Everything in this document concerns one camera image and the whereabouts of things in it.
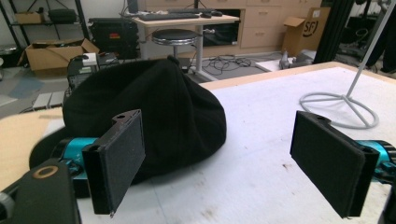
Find white flat boxes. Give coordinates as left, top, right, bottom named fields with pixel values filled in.
left=32, top=90, right=67, bottom=111

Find grey device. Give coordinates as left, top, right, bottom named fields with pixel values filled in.
left=277, top=50, right=313, bottom=71

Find small white box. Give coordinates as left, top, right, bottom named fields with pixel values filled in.
left=81, top=52, right=98, bottom=67

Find wooden desk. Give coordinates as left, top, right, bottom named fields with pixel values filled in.
left=132, top=13, right=241, bottom=82

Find black keyboard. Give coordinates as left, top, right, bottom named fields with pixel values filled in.
left=138, top=12, right=201, bottom=22

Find black metal shelf rack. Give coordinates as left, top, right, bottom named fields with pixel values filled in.
left=0, top=0, right=92, bottom=68

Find black equipment case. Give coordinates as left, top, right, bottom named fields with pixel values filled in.
left=88, top=17, right=140, bottom=61

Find black bag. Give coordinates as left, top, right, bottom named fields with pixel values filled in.
left=47, top=7, right=78, bottom=24

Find black round stool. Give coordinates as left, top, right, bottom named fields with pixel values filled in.
left=151, top=28, right=200, bottom=61

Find bundle of black cables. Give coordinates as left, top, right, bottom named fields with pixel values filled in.
left=201, top=54, right=254, bottom=73

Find small cardboard box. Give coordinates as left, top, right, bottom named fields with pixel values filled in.
left=14, top=11, right=45, bottom=25

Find black cap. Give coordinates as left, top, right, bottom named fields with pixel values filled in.
left=29, top=55, right=228, bottom=185

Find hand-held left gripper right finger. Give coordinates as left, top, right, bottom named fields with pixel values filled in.
left=290, top=110, right=381, bottom=219

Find white metal stand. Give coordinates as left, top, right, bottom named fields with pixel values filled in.
left=299, top=0, right=396, bottom=131

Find white table mat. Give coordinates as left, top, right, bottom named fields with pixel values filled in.
left=46, top=66, right=396, bottom=224

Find open cardboard box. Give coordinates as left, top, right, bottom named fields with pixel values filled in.
left=18, top=37, right=101, bottom=77

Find black machine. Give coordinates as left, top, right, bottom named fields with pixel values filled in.
left=64, top=51, right=121, bottom=104

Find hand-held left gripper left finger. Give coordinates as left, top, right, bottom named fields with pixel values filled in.
left=81, top=108, right=147, bottom=217

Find printed cardboard box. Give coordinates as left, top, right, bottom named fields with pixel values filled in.
left=281, top=7, right=332, bottom=58

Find wooden drawer cabinet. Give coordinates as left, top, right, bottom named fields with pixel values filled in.
left=137, top=0, right=323, bottom=59

